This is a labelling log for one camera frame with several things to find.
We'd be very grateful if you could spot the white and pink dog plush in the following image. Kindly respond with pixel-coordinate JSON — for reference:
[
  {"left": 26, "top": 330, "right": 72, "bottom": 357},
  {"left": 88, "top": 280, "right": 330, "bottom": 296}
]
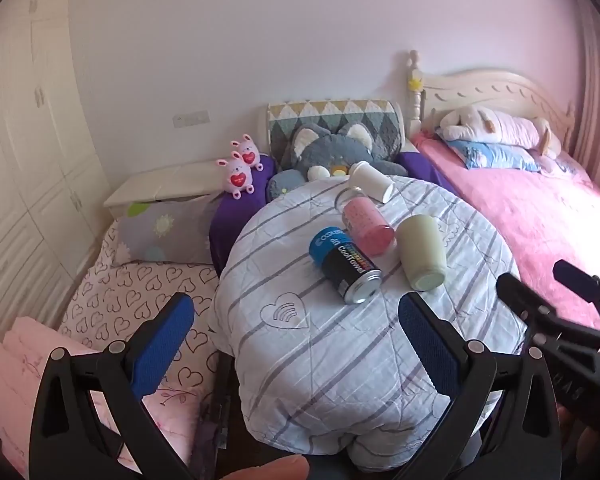
[{"left": 436, "top": 105, "right": 563, "bottom": 156}]

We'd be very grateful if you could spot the diamond pattern cushion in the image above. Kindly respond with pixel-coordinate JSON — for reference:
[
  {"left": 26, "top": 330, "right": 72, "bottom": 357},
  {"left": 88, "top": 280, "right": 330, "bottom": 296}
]
[{"left": 266, "top": 100, "right": 406, "bottom": 161}]

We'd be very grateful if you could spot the person's leg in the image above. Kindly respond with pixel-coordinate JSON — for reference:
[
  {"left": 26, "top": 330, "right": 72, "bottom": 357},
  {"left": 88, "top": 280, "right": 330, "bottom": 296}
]
[{"left": 227, "top": 455, "right": 311, "bottom": 480}]

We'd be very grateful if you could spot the pale green cup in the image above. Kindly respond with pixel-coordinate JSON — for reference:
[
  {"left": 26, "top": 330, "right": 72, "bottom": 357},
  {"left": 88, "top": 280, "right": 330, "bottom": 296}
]
[{"left": 396, "top": 214, "right": 448, "bottom": 292}]

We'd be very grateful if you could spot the white cup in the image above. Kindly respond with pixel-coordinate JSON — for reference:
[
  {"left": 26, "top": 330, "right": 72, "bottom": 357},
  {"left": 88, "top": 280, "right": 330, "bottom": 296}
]
[{"left": 348, "top": 161, "right": 395, "bottom": 204}]

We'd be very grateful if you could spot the pink bunny plush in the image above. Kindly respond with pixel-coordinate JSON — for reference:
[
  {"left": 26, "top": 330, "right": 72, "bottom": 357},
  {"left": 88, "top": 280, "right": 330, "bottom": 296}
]
[
  {"left": 230, "top": 133, "right": 263, "bottom": 170},
  {"left": 216, "top": 152, "right": 256, "bottom": 199}
]

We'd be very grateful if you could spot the heart print bed sheet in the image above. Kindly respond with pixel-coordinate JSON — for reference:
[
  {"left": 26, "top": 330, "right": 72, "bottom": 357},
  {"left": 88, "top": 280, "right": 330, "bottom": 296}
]
[{"left": 57, "top": 220, "right": 226, "bottom": 401}]

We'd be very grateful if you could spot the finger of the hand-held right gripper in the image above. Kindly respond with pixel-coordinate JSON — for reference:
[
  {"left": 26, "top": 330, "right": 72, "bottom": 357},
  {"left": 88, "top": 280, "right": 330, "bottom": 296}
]
[
  {"left": 496, "top": 272, "right": 581, "bottom": 341},
  {"left": 552, "top": 260, "right": 600, "bottom": 331}
]

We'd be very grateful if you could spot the blue and black can cup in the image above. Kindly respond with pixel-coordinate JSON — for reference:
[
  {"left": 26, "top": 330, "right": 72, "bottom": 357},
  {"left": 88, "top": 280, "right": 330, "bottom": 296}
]
[{"left": 308, "top": 226, "right": 383, "bottom": 305}]

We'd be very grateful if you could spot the blue cartoon print pillow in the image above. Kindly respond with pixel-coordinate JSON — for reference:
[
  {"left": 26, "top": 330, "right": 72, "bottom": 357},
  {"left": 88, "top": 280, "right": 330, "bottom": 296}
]
[{"left": 447, "top": 139, "right": 541, "bottom": 173}]

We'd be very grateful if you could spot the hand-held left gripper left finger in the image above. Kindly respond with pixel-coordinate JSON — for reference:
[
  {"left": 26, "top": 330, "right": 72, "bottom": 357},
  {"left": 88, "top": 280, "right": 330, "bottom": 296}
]
[{"left": 28, "top": 291, "right": 197, "bottom": 480}]

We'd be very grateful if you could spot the grey flower print pillow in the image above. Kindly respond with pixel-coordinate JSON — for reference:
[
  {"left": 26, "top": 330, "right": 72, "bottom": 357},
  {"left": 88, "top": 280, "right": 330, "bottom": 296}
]
[{"left": 111, "top": 195, "right": 226, "bottom": 266}]

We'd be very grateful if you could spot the grey striped white quilt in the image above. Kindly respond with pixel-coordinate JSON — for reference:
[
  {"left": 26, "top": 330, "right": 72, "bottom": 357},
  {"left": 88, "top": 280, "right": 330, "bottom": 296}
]
[{"left": 207, "top": 172, "right": 528, "bottom": 473}]

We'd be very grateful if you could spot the pink floral blanket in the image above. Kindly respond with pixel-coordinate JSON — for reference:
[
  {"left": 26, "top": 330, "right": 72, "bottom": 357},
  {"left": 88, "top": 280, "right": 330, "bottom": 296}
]
[{"left": 0, "top": 315, "right": 206, "bottom": 480}]

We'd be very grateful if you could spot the pink dotted cup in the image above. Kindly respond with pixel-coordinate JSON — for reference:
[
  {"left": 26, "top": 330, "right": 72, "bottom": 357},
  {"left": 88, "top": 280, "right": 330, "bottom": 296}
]
[{"left": 342, "top": 196, "right": 397, "bottom": 257}]

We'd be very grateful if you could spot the clear glass jar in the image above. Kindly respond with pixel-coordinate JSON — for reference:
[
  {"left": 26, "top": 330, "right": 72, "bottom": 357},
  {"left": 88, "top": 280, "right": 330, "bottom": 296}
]
[{"left": 335, "top": 186, "right": 367, "bottom": 213}]

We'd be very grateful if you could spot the pink fleece bedspread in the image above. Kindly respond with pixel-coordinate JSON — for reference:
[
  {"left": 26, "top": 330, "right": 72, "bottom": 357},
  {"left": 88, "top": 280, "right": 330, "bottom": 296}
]
[{"left": 412, "top": 132, "right": 600, "bottom": 333}]

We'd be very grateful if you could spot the grey cat plush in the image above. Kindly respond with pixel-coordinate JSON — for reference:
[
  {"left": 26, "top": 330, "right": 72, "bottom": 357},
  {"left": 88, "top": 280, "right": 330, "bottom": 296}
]
[{"left": 267, "top": 122, "right": 411, "bottom": 201}]

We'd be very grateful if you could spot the cream carved bed headboard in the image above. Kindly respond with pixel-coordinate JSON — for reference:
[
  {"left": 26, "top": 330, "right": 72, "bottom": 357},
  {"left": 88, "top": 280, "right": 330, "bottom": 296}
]
[{"left": 405, "top": 50, "right": 578, "bottom": 161}]

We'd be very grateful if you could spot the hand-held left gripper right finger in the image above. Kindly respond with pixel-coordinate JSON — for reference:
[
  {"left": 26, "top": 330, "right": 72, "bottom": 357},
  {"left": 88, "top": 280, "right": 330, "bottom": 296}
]
[{"left": 395, "top": 291, "right": 563, "bottom": 480}]

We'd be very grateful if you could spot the white wardrobe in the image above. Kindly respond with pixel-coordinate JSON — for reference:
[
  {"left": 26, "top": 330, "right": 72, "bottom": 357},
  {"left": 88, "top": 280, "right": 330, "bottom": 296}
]
[{"left": 0, "top": 0, "right": 113, "bottom": 341}]

